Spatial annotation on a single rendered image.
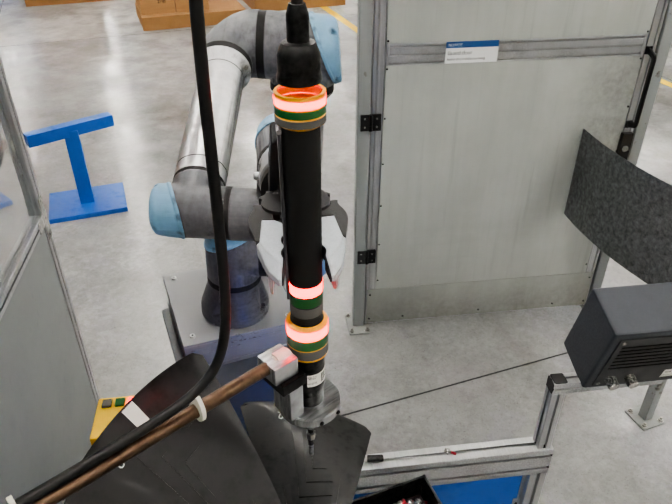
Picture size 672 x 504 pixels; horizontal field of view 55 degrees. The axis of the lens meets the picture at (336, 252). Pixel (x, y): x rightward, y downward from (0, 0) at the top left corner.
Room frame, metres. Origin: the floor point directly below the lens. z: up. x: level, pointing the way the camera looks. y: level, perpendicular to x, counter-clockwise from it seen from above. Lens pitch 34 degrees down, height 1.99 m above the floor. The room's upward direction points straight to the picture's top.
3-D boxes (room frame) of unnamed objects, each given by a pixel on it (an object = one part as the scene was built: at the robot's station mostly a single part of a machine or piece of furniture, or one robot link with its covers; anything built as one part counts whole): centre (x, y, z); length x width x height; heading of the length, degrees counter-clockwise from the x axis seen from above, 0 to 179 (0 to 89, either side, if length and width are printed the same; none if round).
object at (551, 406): (0.93, -0.45, 0.96); 0.03 x 0.03 x 0.20; 7
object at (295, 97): (0.51, 0.03, 1.79); 0.04 x 0.04 x 0.03
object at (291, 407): (0.50, 0.04, 1.49); 0.09 x 0.07 x 0.10; 132
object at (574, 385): (0.95, -0.55, 1.04); 0.24 x 0.03 x 0.03; 97
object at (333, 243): (0.52, 0.00, 1.62); 0.09 x 0.03 x 0.06; 18
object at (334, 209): (0.57, 0.01, 1.65); 0.09 x 0.05 x 0.02; 18
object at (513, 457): (0.88, -0.02, 0.82); 0.90 x 0.04 x 0.08; 97
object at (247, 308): (1.14, 0.22, 1.13); 0.15 x 0.15 x 0.10
